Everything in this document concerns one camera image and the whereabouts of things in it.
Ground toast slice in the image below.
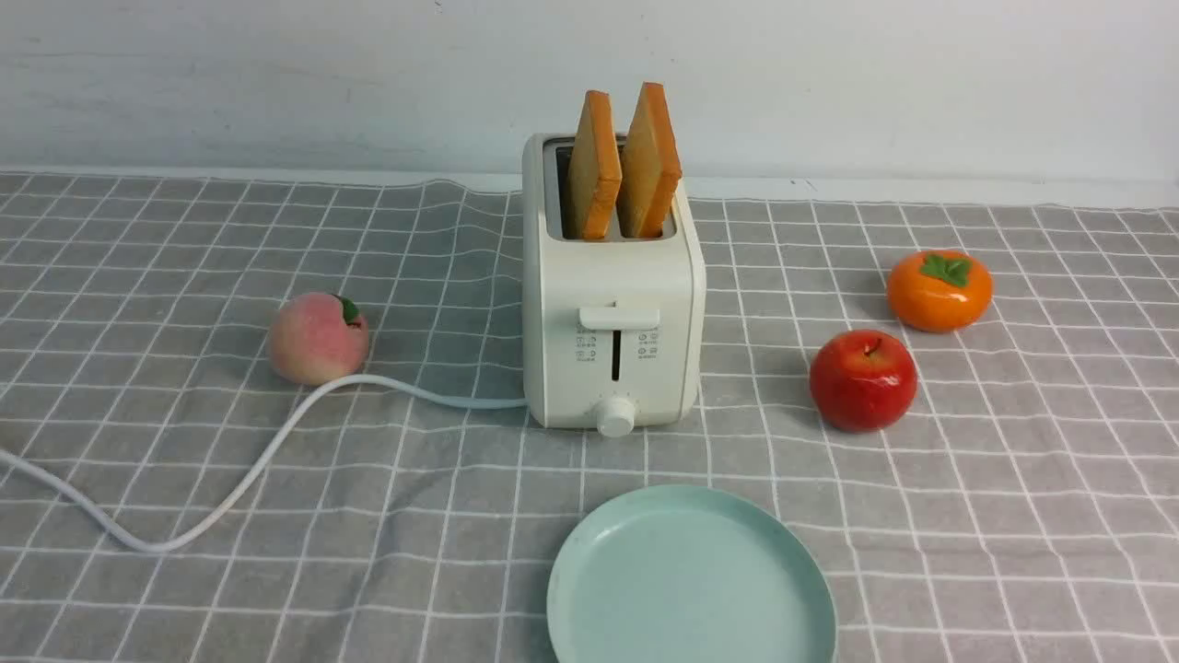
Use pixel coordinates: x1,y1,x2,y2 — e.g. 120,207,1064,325
618,81,683,238
565,88,623,242

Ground white two-slot toaster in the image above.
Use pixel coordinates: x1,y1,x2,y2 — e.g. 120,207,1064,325
521,134,706,436

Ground light green round plate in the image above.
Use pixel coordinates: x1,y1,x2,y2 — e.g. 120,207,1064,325
546,485,838,662

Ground pink peach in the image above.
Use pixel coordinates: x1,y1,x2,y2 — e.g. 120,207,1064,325
268,291,369,387

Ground red apple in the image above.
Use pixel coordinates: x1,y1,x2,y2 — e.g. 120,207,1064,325
809,329,918,434

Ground orange persimmon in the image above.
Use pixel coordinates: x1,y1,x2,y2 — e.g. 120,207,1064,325
887,250,994,334

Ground grey checked tablecloth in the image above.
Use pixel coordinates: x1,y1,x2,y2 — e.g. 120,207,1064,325
1,172,1178,662

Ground white toaster power cord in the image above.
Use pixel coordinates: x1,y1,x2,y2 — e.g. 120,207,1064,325
0,373,529,554

